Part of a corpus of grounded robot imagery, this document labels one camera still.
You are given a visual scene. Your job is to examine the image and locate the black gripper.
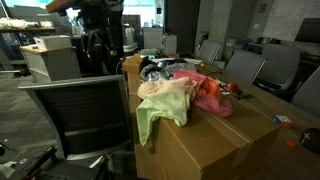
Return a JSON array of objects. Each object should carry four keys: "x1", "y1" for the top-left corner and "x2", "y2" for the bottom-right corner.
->
[{"x1": 78, "y1": 5, "x2": 119, "y2": 58}]

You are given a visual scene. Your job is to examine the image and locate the light green towel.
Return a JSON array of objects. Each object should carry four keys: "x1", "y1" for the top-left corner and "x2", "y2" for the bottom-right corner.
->
[{"x1": 135, "y1": 89, "x2": 192, "y2": 147}]

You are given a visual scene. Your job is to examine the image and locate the pink shirt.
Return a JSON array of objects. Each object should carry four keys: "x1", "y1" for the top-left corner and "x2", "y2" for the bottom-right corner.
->
[{"x1": 173, "y1": 69, "x2": 234, "y2": 118}]

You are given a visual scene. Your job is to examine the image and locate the small open cardboard box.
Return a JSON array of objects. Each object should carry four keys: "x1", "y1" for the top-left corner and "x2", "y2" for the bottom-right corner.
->
[{"x1": 121, "y1": 54, "x2": 145, "y2": 76}]

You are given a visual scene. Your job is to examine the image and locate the white storage box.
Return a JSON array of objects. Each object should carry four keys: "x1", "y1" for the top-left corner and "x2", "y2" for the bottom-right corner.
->
[{"x1": 33, "y1": 34, "x2": 73, "y2": 52}]

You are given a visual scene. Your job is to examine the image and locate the large closed cardboard box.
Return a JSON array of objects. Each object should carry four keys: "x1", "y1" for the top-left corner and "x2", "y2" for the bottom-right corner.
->
[{"x1": 128, "y1": 71, "x2": 281, "y2": 180}]

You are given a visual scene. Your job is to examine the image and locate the white kettle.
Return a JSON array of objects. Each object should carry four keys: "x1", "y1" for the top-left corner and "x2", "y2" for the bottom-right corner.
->
[{"x1": 122, "y1": 23, "x2": 139, "y2": 53}]

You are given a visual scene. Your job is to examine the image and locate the white cabinet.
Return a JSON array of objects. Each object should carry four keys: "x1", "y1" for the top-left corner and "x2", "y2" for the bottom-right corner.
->
[{"x1": 19, "y1": 44, "x2": 83, "y2": 84}]

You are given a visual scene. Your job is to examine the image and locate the large crumpled clear plastic bag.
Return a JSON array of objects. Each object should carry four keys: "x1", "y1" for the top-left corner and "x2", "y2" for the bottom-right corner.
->
[{"x1": 139, "y1": 61, "x2": 198, "y2": 83}]

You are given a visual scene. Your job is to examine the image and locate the white cloth pile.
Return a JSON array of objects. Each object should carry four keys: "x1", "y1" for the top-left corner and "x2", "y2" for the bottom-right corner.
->
[{"x1": 0, "y1": 17, "x2": 40, "y2": 30}]

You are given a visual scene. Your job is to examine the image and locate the grey padded chair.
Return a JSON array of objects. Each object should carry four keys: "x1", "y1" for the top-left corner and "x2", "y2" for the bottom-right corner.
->
[
  {"x1": 291, "y1": 66, "x2": 320, "y2": 118},
  {"x1": 195, "y1": 39, "x2": 224, "y2": 65},
  {"x1": 224, "y1": 49, "x2": 268, "y2": 84},
  {"x1": 254, "y1": 43, "x2": 303, "y2": 93}
]

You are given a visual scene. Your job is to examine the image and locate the black equipment rack orange clamps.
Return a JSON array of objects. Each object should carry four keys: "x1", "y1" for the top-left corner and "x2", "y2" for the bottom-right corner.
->
[{"x1": 0, "y1": 141, "x2": 113, "y2": 180}]

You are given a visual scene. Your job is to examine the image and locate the red ball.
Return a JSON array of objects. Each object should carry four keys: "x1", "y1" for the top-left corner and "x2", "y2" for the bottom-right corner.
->
[{"x1": 228, "y1": 82, "x2": 240, "y2": 93}]

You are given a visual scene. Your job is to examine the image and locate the rubik's cube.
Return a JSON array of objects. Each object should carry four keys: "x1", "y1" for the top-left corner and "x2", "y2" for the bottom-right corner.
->
[{"x1": 273, "y1": 114, "x2": 293, "y2": 129}]

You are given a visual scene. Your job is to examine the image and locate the small orange disc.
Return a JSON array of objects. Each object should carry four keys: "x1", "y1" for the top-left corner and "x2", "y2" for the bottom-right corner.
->
[{"x1": 285, "y1": 139, "x2": 299, "y2": 149}]

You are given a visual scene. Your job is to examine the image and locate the black ball with white cross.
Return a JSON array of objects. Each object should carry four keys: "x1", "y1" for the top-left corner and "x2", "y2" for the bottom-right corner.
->
[{"x1": 299, "y1": 127, "x2": 320, "y2": 154}]

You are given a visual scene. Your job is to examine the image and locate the grey chair with silver frame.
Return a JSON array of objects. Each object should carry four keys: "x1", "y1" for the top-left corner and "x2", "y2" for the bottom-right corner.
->
[{"x1": 18, "y1": 74, "x2": 135, "y2": 180}]

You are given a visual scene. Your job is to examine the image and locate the dark wall screen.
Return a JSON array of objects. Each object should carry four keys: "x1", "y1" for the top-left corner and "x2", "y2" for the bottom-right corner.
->
[{"x1": 294, "y1": 17, "x2": 320, "y2": 44}]

